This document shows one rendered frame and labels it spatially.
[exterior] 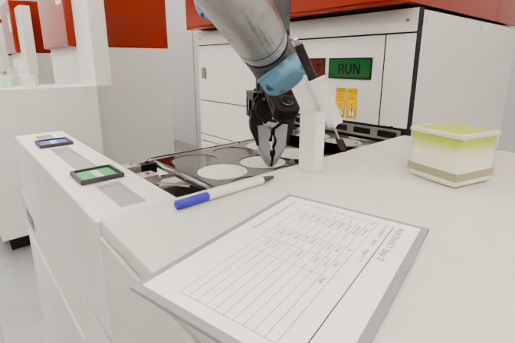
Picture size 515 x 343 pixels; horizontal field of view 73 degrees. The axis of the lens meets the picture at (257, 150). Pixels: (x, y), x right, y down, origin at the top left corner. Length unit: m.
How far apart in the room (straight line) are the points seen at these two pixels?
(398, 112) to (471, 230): 0.46
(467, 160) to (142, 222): 0.38
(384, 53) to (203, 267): 0.65
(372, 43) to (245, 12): 0.49
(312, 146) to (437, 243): 0.21
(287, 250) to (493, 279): 0.15
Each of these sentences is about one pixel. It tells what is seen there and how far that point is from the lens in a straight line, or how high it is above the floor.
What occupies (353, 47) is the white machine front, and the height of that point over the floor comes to 1.15.
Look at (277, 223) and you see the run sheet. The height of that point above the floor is 0.97.
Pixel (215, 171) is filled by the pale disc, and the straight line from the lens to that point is 0.71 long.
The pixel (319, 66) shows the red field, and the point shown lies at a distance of 0.92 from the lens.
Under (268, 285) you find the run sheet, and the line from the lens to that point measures 0.25.
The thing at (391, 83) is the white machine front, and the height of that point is 1.07.
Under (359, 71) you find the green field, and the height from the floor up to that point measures 1.09.
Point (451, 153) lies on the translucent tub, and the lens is 0.48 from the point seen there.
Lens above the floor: 1.11
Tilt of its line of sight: 14 degrees down
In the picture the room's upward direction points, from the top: straight up
